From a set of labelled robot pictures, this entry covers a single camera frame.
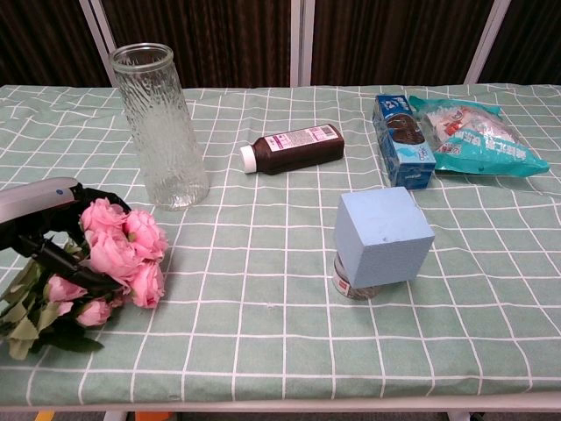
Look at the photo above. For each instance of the small round tin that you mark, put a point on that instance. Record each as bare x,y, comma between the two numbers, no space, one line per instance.
346,285

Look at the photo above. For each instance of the green checked tablecloth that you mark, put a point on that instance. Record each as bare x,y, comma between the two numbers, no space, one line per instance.
263,307

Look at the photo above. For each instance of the dark corrugated partition panel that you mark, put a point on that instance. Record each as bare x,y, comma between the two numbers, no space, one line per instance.
44,44
530,39
394,44
228,44

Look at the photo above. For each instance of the teal snack bag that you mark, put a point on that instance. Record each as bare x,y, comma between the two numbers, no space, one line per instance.
477,140

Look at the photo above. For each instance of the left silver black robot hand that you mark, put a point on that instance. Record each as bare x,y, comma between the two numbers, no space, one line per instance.
39,197

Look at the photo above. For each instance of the brown bottle white cap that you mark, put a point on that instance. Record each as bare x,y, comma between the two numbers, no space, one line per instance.
298,151

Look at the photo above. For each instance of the light blue foam cube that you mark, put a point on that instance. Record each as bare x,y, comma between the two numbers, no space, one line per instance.
381,237

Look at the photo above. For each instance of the clear textured glass vase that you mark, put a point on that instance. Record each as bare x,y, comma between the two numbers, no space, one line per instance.
164,140

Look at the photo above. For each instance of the blue Oreo cookie box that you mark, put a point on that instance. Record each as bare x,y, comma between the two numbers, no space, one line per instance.
403,140

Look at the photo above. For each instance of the pink artificial rose bouquet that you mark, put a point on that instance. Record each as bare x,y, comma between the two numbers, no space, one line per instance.
118,254

